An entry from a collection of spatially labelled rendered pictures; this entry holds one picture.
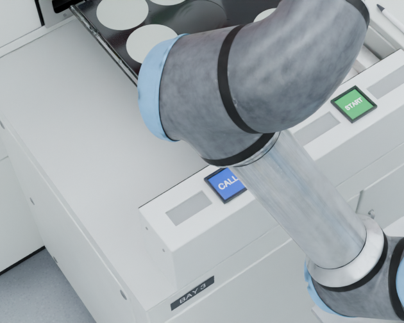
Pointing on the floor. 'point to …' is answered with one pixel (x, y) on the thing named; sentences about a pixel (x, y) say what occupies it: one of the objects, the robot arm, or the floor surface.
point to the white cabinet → (47, 210)
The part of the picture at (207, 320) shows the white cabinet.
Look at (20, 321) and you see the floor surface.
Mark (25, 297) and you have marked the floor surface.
